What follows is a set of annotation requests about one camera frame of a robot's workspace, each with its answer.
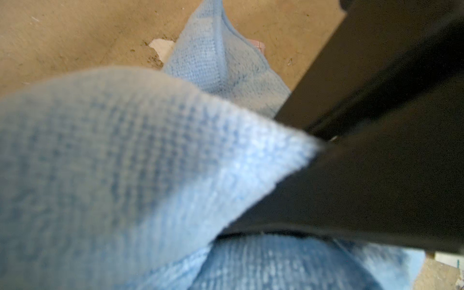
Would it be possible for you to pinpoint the silver purple toothpaste tube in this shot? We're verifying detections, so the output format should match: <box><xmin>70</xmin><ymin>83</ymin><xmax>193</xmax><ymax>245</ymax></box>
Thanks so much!
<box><xmin>248</xmin><ymin>39</ymin><xmax>266</xmax><ymax>55</ymax></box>

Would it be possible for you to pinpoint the blue microfiber cloth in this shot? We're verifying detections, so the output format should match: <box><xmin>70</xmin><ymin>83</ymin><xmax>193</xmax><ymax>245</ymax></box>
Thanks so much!
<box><xmin>1</xmin><ymin>1</ymin><xmax>425</xmax><ymax>290</ymax></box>

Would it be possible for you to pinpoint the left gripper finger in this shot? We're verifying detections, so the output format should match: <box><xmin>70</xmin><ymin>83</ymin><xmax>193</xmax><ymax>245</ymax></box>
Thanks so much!
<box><xmin>221</xmin><ymin>1</ymin><xmax>464</xmax><ymax>254</ymax></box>

